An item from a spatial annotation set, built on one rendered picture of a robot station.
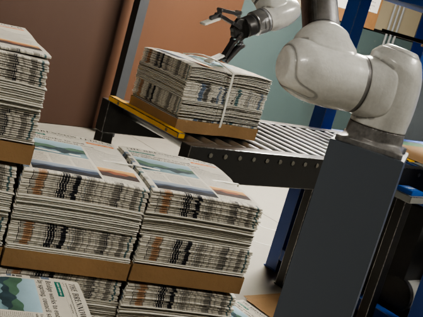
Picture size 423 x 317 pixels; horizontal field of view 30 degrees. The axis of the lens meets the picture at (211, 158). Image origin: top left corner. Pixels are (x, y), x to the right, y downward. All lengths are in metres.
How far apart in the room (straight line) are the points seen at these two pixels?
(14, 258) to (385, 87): 1.01
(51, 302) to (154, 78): 1.23
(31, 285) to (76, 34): 4.24
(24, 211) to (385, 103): 0.95
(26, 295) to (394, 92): 1.05
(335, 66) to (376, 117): 0.19
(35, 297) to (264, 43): 5.58
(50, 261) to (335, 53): 0.87
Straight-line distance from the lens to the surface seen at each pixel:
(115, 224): 1.77
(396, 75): 2.09
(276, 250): 4.07
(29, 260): 1.77
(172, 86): 2.63
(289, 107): 7.50
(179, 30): 6.33
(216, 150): 2.56
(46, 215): 1.73
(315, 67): 1.99
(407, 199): 3.28
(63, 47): 5.82
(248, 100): 2.77
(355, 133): 2.13
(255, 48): 7.01
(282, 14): 2.89
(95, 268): 1.80
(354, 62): 2.05
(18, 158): 1.69
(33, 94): 1.66
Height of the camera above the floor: 1.30
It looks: 12 degrees down
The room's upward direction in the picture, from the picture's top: 16 degrees clockwise
